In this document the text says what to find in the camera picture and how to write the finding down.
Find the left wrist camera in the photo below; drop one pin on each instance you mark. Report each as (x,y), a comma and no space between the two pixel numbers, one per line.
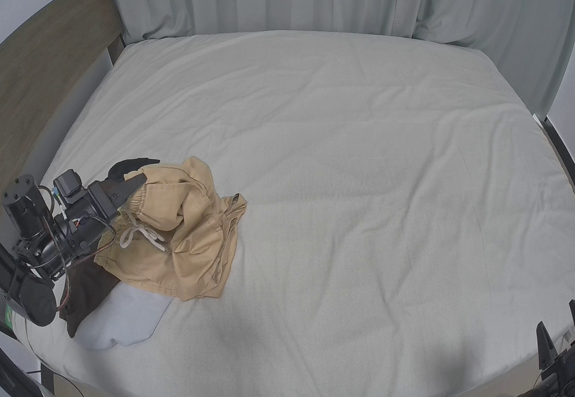
(68,186)

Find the beige shorts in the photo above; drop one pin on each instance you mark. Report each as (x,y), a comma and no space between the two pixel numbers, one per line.
(193,242)

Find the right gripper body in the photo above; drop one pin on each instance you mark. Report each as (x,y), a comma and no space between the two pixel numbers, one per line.
(562,369)

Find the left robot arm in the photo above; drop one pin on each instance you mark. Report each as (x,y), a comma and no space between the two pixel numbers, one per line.
(27,206)

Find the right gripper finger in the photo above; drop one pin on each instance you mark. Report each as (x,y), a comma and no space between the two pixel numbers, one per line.
(546,348)
(572,321)

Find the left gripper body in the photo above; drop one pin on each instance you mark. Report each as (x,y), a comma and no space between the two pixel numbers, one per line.
(92,215)

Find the white garment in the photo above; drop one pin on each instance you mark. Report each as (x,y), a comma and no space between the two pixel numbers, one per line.
(121,316)

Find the bed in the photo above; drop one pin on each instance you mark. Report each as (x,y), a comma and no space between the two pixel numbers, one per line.
(359,170)

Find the black garment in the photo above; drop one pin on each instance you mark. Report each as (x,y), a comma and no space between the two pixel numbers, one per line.
(134,163)

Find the brown garment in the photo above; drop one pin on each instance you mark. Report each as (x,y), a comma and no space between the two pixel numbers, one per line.
(87,292)

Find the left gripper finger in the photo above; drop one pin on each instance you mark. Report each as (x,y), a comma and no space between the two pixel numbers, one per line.
(128,193)

